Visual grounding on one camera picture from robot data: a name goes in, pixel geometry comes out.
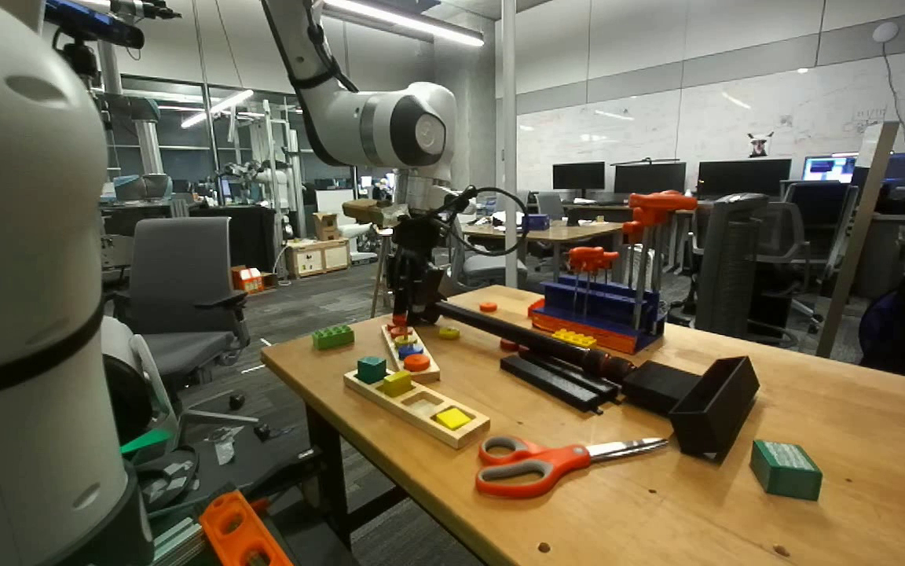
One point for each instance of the white rounded housing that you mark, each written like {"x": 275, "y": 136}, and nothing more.
{"x": 133, "y": 350}

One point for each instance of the black overhead camera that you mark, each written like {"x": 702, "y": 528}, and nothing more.
{"x": 92, "y": 19}

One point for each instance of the blue hex key holder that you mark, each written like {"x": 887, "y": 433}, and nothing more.
{"x": 597, "y": 311}

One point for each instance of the dark grey upright panel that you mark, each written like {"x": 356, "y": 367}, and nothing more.
{"x": 731, "y": 262}

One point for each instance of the cardboard box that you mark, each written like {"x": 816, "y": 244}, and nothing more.
{"x": 314, "y": 256}

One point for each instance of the teal wooden cube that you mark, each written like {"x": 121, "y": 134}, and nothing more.
{"x": 370, "y": 369}

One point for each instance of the wooden top desk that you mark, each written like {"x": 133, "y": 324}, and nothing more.
{"x": 566, "y": 232}

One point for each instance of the metal stool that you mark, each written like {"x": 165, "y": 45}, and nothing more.
{"x": 379, "y": 271}

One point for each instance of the red round wooden block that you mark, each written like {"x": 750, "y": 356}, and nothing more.
{"x": 399, "y": 331}

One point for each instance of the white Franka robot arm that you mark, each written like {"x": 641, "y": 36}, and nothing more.
{"x": 14, "y": 317}

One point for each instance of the black angled block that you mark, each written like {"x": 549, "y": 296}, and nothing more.
{"x": 707, "y": 425}

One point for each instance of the yellow round wooden block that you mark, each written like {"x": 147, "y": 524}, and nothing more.
{"x": 448, "y": 336}

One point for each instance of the white pole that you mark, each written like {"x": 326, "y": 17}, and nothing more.
{"x": 507, "y": 127}

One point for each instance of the green Duplo brick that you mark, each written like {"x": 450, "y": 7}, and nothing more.
{"x": 330, "y": 337}

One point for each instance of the orange plastic crate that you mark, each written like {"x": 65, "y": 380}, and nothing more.
{"x": 233, "y": 530}

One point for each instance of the orange box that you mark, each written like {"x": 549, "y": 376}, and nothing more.
{"x": 250, "y": 281}

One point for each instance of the blue round wooden block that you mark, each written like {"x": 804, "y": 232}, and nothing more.
{"x": 408, "y": 350}

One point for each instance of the ceiling light bar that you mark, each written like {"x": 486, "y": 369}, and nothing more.
{"x": 408, "y": 19}

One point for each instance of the black flat block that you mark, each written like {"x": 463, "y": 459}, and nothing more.
{"x": 656, "y": 386}

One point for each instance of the wooden peg stacking board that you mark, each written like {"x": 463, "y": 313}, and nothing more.
{"x": 432, "y": 374}

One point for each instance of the yellow Lego brick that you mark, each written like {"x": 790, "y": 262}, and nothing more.
{"x": 572, "y": 337}

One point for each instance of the black computer monitor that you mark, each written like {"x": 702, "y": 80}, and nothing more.
{"x": 648, "y": 177}
{"x": 580, "y": 177}
{"x": 742, "y": 177}

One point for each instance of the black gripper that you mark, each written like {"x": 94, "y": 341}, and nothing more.
{"x": 420, "y": 251}

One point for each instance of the monitor with blue screen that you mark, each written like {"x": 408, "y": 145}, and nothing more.
{"x": 828, "y": 169}

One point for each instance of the wooden plank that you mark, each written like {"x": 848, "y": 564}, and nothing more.
{"x": 861, "y": 232}

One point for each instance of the grey office chair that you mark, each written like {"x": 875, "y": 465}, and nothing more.
{"x": 175, "y": 271}

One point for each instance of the wooden shape sorter board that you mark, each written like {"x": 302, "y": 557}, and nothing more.
{"x": 408, "y": 417}

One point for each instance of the green rectangular block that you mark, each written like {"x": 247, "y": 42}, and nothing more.
{"x": 782, "y": 470}

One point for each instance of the black flat rail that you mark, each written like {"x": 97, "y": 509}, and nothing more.
{"x": 552, "y": 383}

